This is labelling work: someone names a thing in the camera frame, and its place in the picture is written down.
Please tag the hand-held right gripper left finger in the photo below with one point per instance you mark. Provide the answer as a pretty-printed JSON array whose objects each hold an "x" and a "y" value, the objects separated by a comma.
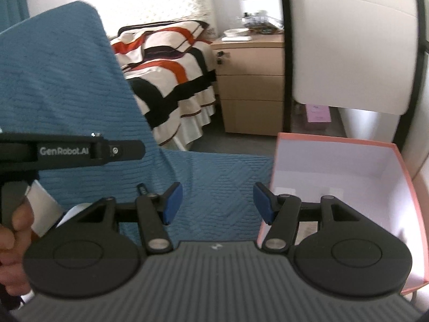
[{"x": 172, "y": 204}]

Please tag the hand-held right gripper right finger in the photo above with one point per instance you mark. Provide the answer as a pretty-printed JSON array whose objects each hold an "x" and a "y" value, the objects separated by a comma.
[{"x": 263, "y": 203}]

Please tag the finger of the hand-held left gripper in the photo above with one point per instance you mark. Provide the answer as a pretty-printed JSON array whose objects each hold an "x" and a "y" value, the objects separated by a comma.
[{"x": 129, "y": 150}]

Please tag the pink cardboard box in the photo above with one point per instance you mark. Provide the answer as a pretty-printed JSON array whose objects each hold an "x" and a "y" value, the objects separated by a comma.
[{"x": 335, "y": 167}]

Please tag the person's left hand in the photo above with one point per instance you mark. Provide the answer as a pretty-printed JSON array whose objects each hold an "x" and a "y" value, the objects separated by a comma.
[{"x": 13, "y": 258}]

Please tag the blue textured cloth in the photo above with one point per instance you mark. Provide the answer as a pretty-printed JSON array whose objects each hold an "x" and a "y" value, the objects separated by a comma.
[{"x": 67, "y": 90}]

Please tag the striped bed blanket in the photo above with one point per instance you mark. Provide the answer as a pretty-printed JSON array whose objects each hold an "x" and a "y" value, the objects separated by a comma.
[{"x": 167, "y": 73}]

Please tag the pink small box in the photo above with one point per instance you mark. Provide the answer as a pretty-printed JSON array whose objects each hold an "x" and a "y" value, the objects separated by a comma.
[{"x": 318, "y": 113}]

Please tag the wooden nightstand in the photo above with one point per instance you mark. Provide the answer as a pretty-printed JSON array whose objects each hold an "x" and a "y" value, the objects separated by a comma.
[{"x": 251, "y": 90}]

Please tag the keys in nightstand lock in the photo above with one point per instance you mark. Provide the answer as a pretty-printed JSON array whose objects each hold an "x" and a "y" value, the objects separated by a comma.
[{"x": 220, "y": 57}]

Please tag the blue curtain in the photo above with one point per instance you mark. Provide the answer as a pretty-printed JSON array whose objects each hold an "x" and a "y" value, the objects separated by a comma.
[{"x": 13, "y": 6}]

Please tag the white flat box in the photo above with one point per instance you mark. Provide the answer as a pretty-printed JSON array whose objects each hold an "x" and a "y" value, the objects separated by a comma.
[{"x": 236, "y": 39}]

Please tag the cream quilted headboard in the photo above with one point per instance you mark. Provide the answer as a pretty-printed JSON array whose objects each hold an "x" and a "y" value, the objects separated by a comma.
[{"x": 167, "y": 0}]

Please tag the white bowl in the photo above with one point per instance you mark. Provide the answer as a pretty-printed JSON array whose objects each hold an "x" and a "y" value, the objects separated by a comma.
[{"x": 236, "y": 32}]

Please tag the white round chair back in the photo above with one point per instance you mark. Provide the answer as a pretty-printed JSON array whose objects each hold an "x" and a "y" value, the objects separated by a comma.
[{"x": 348, "y": 40}]

